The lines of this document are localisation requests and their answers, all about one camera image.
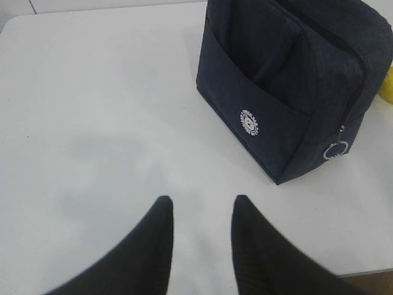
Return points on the yellow lemon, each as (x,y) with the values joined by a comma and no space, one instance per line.
(386,89)

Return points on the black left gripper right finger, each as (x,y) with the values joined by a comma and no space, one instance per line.
(265,262)

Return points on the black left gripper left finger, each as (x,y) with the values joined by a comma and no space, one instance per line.
(139,264)

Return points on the navy blue fabric lunch bag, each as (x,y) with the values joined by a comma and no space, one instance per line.
(293,80)

